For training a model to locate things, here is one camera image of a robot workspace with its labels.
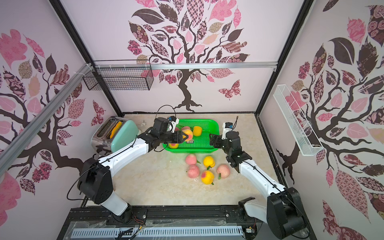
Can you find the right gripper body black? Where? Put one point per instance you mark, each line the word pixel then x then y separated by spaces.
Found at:
pixel 218 140

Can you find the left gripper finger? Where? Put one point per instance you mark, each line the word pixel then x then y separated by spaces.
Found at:
pixel 182 138
pixel 181 133

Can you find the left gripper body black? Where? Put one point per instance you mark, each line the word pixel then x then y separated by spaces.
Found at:
pixel 168 137

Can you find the yellow red peach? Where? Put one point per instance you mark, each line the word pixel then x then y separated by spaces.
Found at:
pixel 207 177
pixel 173 146
pixel 190 134

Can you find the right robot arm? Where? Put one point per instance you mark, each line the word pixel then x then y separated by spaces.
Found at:
pixel 284 211

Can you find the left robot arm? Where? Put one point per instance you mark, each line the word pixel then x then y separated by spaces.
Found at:
pixel 96 179

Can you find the green plastic basket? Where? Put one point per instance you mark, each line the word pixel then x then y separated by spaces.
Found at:
pixel 200 144

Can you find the mint and steel toaster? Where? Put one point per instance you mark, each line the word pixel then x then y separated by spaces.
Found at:
pixel 114 134

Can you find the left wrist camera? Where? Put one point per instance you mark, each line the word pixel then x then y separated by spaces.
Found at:
pixel 163 125

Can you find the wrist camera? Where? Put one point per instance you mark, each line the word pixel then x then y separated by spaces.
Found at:
pixel 227 127
pixel 163 125

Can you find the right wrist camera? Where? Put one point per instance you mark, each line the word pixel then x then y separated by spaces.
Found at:
pixel 227 127

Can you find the black wire wall basket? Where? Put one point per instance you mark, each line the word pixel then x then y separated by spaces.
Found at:
pixel 135 75

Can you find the white wire wall shelf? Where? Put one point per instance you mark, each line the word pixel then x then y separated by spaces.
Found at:
pixel 290 104

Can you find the back aluminium rail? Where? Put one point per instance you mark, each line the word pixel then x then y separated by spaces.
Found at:
pixel 240 65

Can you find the aluminium rail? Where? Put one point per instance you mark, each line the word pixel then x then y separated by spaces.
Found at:
pixel 240 65
pixel 15 148

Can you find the white slotted cable duct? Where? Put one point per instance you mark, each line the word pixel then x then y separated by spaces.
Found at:
pixel 166 233

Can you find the left aluminium rail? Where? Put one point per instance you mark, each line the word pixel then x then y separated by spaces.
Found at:
pixel 15 148

